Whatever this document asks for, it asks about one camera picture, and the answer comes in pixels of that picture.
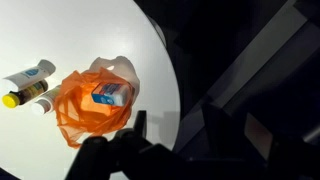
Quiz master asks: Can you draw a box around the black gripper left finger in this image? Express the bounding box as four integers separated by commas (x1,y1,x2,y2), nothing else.
65,136,114,180

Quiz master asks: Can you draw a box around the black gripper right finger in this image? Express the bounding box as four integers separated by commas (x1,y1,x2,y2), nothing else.
133,110,147,137

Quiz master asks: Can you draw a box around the white blue mentos container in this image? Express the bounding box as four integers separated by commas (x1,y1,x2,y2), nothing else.
91,83,129,106

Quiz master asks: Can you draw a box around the orange plastic bag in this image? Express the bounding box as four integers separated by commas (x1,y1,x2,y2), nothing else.
54,68,135,149

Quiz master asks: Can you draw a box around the white plastic bottle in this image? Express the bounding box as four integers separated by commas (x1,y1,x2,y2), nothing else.
31,85,60,115

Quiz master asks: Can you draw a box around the white blue tube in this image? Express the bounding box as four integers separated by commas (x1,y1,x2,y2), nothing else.
1,59,56,91

